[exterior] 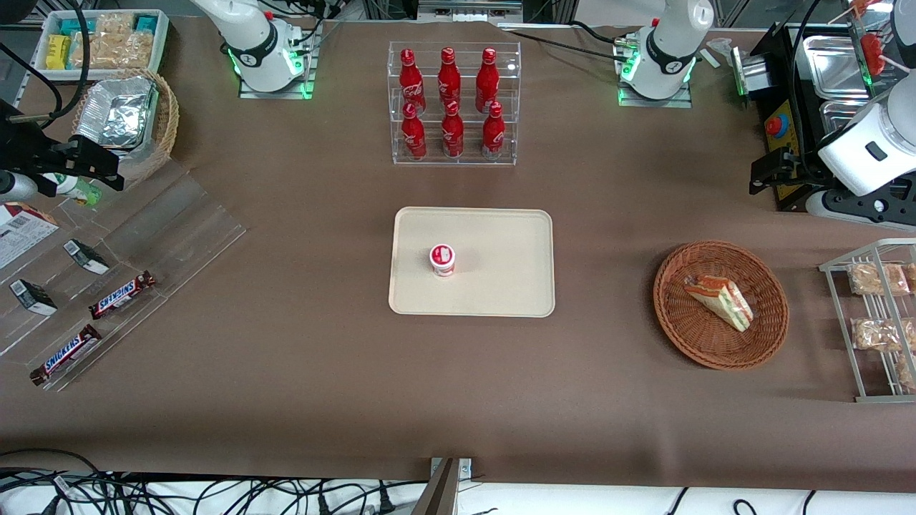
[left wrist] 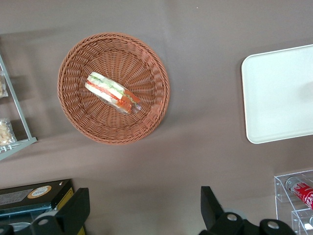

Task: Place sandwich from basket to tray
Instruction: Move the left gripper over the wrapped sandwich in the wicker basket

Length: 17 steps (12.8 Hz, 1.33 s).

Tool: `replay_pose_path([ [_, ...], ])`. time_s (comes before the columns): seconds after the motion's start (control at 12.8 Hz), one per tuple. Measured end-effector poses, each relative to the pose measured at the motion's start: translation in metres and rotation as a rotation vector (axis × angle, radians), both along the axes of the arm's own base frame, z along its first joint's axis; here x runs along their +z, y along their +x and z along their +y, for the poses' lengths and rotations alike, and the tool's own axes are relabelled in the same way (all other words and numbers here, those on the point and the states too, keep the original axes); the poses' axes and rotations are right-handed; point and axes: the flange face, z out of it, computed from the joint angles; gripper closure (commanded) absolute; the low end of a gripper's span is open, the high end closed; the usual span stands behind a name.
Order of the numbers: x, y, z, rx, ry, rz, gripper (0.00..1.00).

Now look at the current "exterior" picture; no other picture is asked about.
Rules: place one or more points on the beige plastic tray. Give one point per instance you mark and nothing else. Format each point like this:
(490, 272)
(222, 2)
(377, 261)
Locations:
(501, 265)

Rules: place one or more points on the red white yogurt cup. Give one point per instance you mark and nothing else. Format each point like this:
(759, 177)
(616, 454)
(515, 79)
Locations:
(442, 260)

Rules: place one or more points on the yellow emergency stop box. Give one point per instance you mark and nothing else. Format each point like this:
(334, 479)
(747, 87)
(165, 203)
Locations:
(780, 132)

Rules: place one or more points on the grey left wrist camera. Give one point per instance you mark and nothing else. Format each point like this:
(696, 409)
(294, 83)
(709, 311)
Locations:
(859, 207)

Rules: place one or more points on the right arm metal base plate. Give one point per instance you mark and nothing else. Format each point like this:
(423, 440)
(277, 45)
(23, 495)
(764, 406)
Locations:
(306, 75)

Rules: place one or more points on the clear bag of crackers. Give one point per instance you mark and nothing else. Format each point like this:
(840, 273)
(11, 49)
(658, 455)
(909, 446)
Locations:
(118, 46)

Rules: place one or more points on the light wicker basket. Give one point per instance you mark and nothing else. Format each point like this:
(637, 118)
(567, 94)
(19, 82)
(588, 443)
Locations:
(166, 118)

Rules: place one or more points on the black equipment stand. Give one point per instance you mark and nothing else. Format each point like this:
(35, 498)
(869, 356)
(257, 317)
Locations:
(787, 50)

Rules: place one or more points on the brown wicker basket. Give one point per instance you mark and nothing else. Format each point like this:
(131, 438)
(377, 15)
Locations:
(694, 336)

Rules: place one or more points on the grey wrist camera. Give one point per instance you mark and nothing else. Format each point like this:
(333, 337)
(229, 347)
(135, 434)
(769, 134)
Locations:
(859, 207)
(16, 186)

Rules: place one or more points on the wrapped triangle sandwich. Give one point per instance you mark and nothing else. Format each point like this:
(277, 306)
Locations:
(721, 299)

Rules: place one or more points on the clear acrylic bottle rack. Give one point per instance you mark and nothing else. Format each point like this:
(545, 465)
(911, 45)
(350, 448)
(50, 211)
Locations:
(454, 154)

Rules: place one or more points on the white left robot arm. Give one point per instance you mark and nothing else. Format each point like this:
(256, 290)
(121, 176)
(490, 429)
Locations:
(669, 51)

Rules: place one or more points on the small steel tray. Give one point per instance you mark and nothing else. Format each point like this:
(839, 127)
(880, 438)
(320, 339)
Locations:
(837, 116)

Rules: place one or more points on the metal bracket at table edge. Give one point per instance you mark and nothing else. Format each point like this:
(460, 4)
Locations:
(447, 486)

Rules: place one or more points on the clear acrylic stepped display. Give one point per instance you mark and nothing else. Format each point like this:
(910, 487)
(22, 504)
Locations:
(179, 229)

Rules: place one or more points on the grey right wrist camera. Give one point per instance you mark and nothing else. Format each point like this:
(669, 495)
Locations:
(16, 186)

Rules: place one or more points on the white plastic bin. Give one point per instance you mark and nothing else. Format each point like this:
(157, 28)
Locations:
(161, 39)

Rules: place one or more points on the yellow snack packet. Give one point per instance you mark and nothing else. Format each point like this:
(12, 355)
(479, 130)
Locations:
(59, 52)

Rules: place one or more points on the Snickers chocolate bar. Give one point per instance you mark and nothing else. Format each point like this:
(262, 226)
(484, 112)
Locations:
(66, 355)
(122, 295)

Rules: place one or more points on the teal snack packet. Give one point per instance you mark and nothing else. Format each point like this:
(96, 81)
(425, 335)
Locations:
(146, 23)
(75, 26)

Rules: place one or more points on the red skewered food model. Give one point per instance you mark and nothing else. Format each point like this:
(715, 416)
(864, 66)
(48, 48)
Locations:
(870, 51)

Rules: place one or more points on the red cola bottle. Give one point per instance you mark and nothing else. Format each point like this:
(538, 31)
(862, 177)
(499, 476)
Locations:
(487, 77)
(452, 133)
(411, 79)
(493, 133)
(413, 134)
(449, 79)

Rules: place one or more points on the aluminium foil container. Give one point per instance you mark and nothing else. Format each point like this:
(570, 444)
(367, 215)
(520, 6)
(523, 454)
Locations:
(114, 114)

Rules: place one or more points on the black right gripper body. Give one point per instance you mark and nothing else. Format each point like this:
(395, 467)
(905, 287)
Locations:
(20, 151)

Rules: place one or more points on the small black carton box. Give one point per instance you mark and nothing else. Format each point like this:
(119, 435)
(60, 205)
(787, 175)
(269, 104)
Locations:
(33, 297)
(86, 256)

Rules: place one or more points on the large steel tray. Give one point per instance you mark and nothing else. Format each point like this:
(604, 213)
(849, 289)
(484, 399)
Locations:
(834, 64)

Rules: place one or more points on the silver box with green light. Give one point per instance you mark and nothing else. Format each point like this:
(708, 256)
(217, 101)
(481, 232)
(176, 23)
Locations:
(751, 75)

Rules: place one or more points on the white red printed carton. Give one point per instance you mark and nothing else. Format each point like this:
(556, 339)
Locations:
(21, 232)

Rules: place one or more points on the clear bag of snacks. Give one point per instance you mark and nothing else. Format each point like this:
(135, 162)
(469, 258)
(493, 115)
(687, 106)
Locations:
(912, 276)
(907, 373)
(877, 279)
(876, 335)

